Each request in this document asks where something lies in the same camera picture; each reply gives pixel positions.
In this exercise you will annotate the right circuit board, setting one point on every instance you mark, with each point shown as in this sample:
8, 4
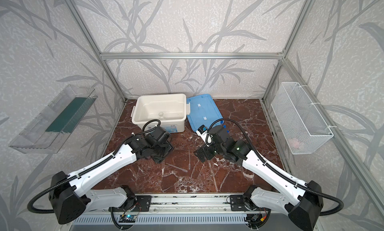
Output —
256, 218

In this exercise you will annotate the green circuit board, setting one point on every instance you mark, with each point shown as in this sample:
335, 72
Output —
127, 218

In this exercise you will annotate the white plastic bin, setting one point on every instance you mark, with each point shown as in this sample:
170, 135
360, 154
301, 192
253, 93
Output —
174, 107

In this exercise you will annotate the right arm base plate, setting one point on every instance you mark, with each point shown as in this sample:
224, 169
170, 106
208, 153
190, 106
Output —
239, 203

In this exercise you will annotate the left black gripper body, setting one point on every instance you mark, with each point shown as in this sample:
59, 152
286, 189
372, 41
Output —
160, 151

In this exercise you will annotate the blue plastic lid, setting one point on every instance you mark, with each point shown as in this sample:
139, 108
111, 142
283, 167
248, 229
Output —
204, 111

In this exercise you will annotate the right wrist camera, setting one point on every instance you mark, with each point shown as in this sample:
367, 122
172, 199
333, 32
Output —
202, 133

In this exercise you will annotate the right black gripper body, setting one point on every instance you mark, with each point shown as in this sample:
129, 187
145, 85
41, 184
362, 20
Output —
202, 152

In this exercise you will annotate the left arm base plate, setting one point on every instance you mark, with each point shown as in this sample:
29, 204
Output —
139, 203

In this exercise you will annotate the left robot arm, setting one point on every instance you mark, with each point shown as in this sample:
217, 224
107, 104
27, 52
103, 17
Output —
71, 195

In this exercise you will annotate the glass stirring rod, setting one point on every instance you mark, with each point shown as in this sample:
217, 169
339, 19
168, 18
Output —
189, 166

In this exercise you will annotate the white wire basket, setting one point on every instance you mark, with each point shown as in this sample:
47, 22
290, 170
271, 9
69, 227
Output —
302, 125

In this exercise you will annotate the clear plastic pipette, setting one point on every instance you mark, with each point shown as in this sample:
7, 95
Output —
184, 170

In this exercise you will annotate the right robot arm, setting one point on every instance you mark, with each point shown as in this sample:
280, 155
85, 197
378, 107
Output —
302, 202

